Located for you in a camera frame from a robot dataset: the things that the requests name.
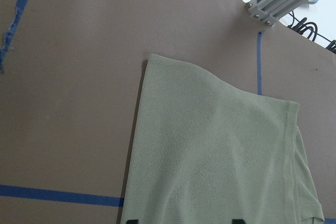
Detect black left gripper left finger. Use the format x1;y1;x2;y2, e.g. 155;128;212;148
127;219;139;224

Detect green long-sleeve shirt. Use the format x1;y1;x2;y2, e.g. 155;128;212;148
121;55;324;223

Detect blue tape grid lines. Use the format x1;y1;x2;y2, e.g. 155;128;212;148
1;0;258;207

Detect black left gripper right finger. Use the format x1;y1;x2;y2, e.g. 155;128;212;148
232;219;245;224

